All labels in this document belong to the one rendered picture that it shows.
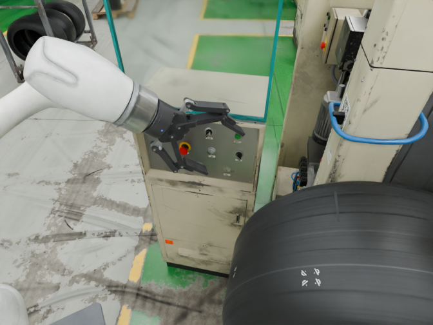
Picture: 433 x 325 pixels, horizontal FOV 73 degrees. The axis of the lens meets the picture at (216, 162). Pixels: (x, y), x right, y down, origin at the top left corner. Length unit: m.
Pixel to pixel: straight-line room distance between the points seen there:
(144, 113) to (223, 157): 0.77
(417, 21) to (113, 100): 0.52
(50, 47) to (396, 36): 0.56
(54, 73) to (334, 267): 0.52
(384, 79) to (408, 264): 0.34
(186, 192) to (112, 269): 1.01
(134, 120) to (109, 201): 2.09
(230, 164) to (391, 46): 0.84
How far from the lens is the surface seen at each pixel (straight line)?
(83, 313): 1.43
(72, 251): 2.43
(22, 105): 0.69
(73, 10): 4.81
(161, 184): 1.45
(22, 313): 1.23
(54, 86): 0.52
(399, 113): 0.71
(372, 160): 0.78
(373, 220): 0.58
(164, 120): 0.58
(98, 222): 2.51
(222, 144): 1.23
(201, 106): 0.60
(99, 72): 0.52
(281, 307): 0.55
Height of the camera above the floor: 1.90
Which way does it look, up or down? 43 degrees down
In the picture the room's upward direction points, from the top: straight up
